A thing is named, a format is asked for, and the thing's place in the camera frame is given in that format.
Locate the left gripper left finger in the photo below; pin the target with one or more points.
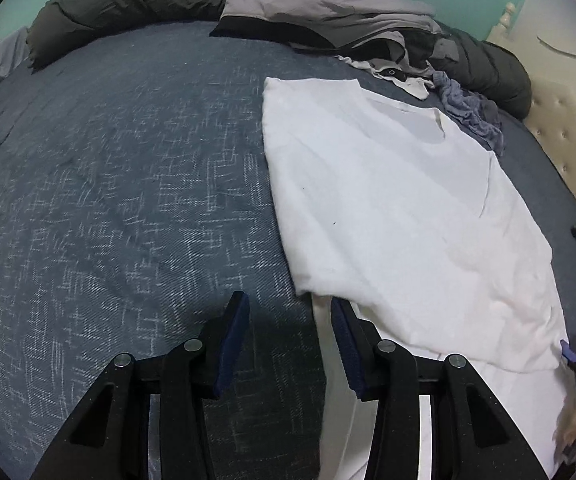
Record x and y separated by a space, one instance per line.
107 434

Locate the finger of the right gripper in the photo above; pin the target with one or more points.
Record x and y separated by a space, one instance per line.
567 352

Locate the blue-grey crumpled garment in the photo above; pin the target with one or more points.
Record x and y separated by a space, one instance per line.
475 114

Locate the cream tufted headboard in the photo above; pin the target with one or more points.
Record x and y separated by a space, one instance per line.
552 70

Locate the black and white garment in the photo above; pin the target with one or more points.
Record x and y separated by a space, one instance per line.
415 86

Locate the grey shirt pile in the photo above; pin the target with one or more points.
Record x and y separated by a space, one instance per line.
401 31

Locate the dark grey rolled duvet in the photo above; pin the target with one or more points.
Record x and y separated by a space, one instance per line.
62 26

